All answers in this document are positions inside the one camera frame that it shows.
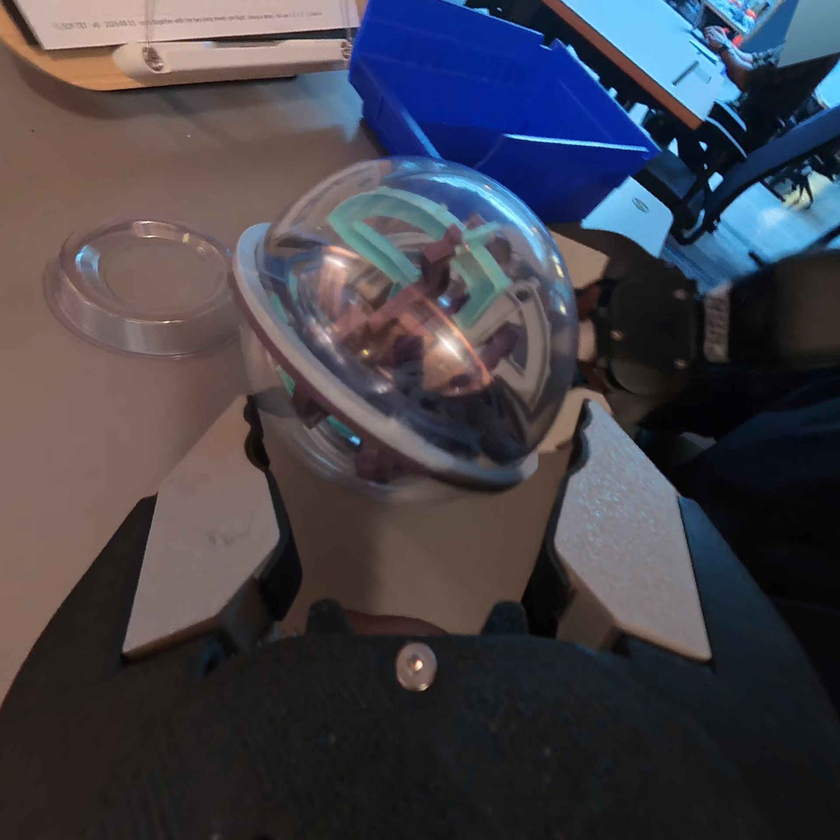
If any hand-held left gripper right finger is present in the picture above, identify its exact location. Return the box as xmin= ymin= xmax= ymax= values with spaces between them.
xmin=524 ymin=399 xmax=714 ymax=662

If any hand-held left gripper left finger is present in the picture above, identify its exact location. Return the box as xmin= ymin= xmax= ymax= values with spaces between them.
xmin=121 ymin=397 xmax=304 ymax=660

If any clear plastic ring stand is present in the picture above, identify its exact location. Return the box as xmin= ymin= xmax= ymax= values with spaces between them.
xmin=45 ymin=218 xmax=245 ymax=359

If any blue plastic bin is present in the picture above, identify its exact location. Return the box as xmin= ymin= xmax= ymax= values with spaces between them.
xmin=348 ymin=0 xmax=661 ymax=225

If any wooden board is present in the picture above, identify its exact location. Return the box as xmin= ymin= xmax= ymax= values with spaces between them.
xmin=0 ymin=0 xmax=370 ymax=93

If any dark office chair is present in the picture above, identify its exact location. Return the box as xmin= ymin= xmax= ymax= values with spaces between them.
xmin=668 ymin=105 xmax=840 ymax=245

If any person's right forearm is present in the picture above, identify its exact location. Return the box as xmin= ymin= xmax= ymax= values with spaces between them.
xmin=722 ymin=252 xmax=840 ymax=395

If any white desk orange edge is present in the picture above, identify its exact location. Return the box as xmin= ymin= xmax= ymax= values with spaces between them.
xmin=543 ymin=0 xmax=746 ymax=132

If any clear plastic maze ball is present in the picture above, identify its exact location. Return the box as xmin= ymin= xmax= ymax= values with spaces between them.
xmin=230 ymin=156 xmax=580 ymax=504

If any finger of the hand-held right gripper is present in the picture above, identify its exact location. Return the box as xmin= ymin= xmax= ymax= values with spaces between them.
xmin=550 ymin=226 xmax=611 ymax=291
xmin=607 ymin=387 xmax=657 ymax=442

